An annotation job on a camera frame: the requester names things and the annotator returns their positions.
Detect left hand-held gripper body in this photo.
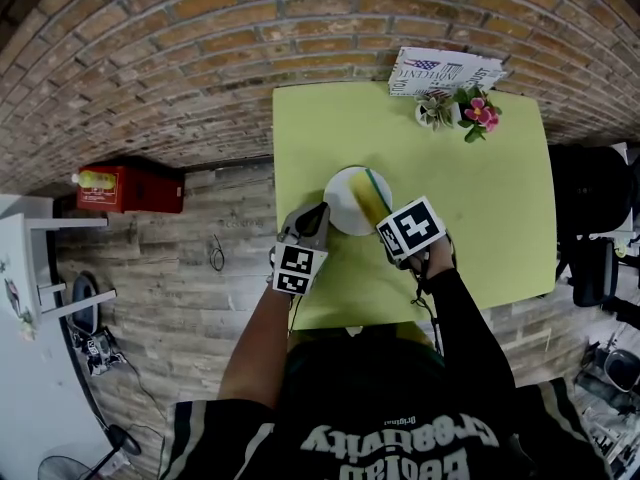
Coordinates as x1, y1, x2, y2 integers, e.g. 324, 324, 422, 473
269, 241, 330, 298

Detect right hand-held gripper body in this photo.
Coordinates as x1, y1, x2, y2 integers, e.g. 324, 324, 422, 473
375, 196, 449, 269

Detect white round plate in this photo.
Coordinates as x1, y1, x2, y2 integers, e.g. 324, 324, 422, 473
323, 165, 394, 237

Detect yellow green sponge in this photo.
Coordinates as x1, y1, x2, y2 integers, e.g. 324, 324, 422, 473
349, 166, 394, 222

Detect person's left forearm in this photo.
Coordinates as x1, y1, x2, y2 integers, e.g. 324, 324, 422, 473
217, 287, 296, 409

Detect person's right forearm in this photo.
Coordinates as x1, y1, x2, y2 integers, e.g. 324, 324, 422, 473
424, 267, 516, 389

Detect person's right hand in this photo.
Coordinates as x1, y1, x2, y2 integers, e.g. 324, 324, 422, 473
422, 240, 456, 282

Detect light green tablecloth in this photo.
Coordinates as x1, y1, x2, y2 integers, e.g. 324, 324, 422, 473
272, 83, 559, 349

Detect succulent in white pot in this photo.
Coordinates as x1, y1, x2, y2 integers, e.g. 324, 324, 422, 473
414, 92, 455, 132

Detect pink flower in white pot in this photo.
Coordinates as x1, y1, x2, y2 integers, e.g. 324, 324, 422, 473
452, 86, 503, 144

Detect red box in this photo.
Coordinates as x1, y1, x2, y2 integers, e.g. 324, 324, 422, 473
77, 156, 186, 214

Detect printed white sign board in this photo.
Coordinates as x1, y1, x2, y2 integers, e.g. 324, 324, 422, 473
388, 46, 507, 98

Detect person's black printed shirt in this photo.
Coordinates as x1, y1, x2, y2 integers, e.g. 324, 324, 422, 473
159, 327, 609, 480

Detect black office chair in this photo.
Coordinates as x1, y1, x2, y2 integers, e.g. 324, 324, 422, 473
549, 145, 636, 237

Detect black backpack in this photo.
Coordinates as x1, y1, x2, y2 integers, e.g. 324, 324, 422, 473
569, 240, 619, 308

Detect yellow drink bottle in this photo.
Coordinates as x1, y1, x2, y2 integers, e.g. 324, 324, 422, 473
71, 169, 116, 189

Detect grey oval device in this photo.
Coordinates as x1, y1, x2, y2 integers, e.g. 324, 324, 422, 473
69, 272, 101, 332

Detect black floor fan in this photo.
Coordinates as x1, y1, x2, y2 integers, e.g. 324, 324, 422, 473
38, 423, 142, 480

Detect grey round device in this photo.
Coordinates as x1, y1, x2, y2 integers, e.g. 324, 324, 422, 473
602, 348, 640, 394

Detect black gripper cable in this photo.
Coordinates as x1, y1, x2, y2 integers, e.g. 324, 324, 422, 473
410, 262, 444, 354

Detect black cable loop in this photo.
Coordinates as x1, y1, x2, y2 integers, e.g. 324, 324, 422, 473
208, 233, 226, 272

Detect grey device with cables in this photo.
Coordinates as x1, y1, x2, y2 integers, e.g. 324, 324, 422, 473
72, 327, 124, 377

